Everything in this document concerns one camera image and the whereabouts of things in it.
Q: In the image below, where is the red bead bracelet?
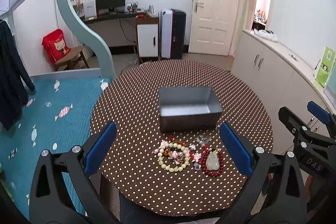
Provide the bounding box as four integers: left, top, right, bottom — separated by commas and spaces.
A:
200, 144, 225, 178

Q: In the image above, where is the pink triangular charm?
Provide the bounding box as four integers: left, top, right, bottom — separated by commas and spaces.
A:
189, 144, 202, 162

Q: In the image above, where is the colourful charm keychain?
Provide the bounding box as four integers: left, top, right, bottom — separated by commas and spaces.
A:
162, 135, 187, 165

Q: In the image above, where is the cream bead bracelet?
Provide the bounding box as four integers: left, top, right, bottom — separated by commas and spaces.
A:
157, 141, 191, 172

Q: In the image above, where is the pink kitty charm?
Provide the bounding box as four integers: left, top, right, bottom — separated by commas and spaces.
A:
152, 140, 169, 155

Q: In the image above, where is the white low cabinet row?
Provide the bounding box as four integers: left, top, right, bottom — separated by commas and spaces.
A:
231, 30, 335, 154

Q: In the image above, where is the green paper bag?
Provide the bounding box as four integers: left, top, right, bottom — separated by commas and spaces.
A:
314, 47, 335, 88

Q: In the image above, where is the pale jade pendant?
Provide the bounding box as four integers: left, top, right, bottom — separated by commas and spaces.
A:
206, 152, 220, 172

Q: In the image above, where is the silver pearl earring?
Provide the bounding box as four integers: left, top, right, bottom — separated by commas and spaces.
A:
194, 162, 202, 171

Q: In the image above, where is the clear crystal charm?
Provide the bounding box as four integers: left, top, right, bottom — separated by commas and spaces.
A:
194, 134, 211, 147

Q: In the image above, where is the white cloth on counter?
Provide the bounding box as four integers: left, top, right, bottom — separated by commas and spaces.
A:
251, 28, 279, 43

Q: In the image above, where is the brown polka dot tablecloth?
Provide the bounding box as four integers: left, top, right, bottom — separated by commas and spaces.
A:
90, 60, 273, 217

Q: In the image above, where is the grey metal tin box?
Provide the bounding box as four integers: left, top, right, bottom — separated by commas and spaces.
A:
158, 86, 223, 133

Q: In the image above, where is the dark hanging jacket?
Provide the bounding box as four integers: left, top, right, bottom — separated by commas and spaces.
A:
1, 20, 35, 130

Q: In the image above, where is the wooden chair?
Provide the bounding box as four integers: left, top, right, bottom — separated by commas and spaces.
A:
54, 46, 89, 72

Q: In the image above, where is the white panel door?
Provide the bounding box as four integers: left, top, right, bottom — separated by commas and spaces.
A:
189, 0, 239, 56

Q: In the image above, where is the red cat print bag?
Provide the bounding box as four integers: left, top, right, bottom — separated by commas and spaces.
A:
42, 28, 71, 65

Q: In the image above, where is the white black air cooler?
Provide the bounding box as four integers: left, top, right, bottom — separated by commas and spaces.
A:
159, 9, 186, 59

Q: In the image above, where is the white small cabinet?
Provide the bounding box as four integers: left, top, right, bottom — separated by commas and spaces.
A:
135, 17, 159, 58

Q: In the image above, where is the dark desk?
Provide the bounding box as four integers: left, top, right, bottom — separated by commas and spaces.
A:
80, 11, 147, 25

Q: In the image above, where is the black computer monitor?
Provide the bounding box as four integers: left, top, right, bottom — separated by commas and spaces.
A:
95, 0, 126, 14

